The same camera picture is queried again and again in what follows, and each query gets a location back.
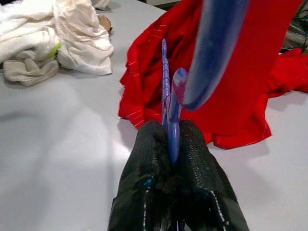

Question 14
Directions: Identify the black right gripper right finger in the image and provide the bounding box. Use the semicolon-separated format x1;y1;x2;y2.
176;119;250;231

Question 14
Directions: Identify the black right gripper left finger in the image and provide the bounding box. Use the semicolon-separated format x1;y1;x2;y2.
107;121;176;231

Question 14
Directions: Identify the red knit garment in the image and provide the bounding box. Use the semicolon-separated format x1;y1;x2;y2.
117;0;308;150

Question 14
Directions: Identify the purple plastic hanger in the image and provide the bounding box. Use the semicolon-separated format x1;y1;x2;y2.
160;0;250;169

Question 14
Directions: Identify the brown crumpled item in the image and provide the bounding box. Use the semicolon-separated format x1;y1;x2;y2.
97;14;113;32

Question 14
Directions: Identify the white crumpled towel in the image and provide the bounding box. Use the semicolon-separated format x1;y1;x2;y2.
0;0;114;87

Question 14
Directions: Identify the dark grey garment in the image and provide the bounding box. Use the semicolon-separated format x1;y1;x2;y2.
280;0;308;55

